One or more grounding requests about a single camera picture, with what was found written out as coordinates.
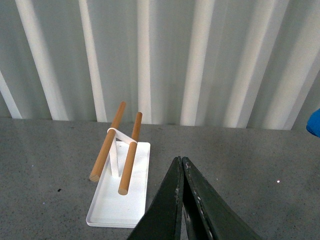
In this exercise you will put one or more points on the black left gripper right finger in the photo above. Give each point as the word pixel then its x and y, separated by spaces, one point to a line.
pixel 207 215

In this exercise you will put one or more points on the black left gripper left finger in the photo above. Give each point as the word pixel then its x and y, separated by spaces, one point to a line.
pixel 163 219

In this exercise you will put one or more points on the blue microfiber cloth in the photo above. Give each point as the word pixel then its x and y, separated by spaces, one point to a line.
pixel 313 123

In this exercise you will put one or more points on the right wooden rack rod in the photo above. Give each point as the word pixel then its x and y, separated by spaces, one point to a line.
pixel 129 161

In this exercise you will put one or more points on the wooden rack rod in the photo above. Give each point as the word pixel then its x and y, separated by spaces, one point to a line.
pixel 129 161
pixel 107 143

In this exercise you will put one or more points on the white towel rack stand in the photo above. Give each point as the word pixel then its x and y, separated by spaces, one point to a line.
pixel 119 200

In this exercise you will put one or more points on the left wooden rack rod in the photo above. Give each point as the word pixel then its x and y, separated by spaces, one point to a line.
pixel 107 143

